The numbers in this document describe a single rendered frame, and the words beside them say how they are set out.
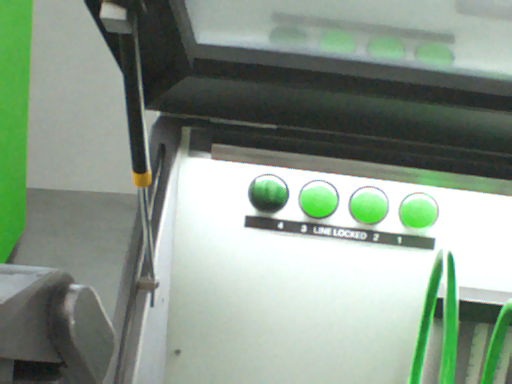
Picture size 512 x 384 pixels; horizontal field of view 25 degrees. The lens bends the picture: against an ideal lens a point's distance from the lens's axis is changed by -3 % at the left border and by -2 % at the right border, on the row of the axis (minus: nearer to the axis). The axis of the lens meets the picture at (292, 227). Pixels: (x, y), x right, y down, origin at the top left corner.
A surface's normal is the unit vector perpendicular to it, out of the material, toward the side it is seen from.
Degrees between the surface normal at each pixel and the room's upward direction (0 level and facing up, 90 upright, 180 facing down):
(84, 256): 0
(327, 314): 90
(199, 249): 90
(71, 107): 90
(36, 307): 82
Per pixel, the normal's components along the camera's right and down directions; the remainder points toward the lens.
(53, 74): 0.10, 0.38
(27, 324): 0.96, 0.06
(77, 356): -0.22, 0.76
